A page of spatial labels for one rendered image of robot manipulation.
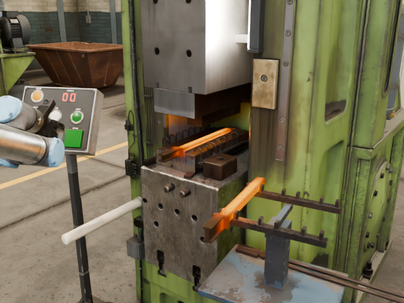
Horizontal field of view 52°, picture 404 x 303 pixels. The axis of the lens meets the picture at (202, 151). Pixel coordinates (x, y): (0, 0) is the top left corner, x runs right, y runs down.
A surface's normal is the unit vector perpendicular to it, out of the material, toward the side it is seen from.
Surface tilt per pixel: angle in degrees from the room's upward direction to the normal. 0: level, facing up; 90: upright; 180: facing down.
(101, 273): 0
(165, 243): 90
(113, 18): 90
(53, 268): 0
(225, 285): 0
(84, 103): 60
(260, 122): 90
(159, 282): 90
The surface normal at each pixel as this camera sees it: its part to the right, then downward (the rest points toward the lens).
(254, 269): 0.00, -0.95
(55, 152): 0.99, 0.08
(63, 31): 0.81, 0.19
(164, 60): -0.59, 0.26
